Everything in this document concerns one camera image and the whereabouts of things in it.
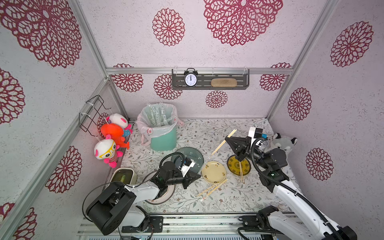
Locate grey wall shelf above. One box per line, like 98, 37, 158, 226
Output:
171, 69, 250, 90

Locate bare chopsticks pair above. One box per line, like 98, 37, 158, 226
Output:
239, 161, 245, 184
210, 129, 237, 157

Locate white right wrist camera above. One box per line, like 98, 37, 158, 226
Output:
248, 127, 268, 139

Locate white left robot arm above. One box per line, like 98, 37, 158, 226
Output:
84, 161, 201, 236

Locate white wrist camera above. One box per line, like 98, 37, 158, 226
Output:
248, 127, 268, 139
179, 158, 196, 178

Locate red orange plush toy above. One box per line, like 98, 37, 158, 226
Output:
101, 123, 130, 150

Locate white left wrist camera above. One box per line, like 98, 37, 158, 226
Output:
179, 158, 196, 178

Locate cream yellow plate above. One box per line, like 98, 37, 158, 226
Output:
201, 161, 227, 184

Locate white container green inside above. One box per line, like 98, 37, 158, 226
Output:
110, 168, 137, 185

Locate dark green glass plate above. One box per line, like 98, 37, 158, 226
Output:
171, 147, 204, 174

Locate black wire rack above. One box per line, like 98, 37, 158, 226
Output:
78, 95, 111, 137

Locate wooden brush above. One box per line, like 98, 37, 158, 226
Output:
211, 78, 238, 88

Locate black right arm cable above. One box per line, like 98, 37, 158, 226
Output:
249, 137, 346, 240

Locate pile of wrapped chopsticks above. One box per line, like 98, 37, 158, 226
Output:
196, 179, 228, 200

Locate metal base rail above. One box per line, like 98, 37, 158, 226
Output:
75, 213, 257, 240

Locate yellow patterned plate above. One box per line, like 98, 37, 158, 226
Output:
227, 155, 251, 176

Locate black alarm clock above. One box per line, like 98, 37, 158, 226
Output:
184, 68, 199, 87

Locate white pink plush doll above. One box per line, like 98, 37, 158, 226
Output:
106, 114, 132, 130

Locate white plush doll yellow glasses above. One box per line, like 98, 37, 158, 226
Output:
94, 135, 123, 169

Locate husky plush toy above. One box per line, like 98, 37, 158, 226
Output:
269, 133, 298, 156

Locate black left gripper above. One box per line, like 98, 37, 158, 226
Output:
167, 171, 202, 190

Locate white orange patterned plate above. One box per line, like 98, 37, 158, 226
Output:
146, 185, 176, 205

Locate green trash bin with bag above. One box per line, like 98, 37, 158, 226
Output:
136, 103, 184, 151

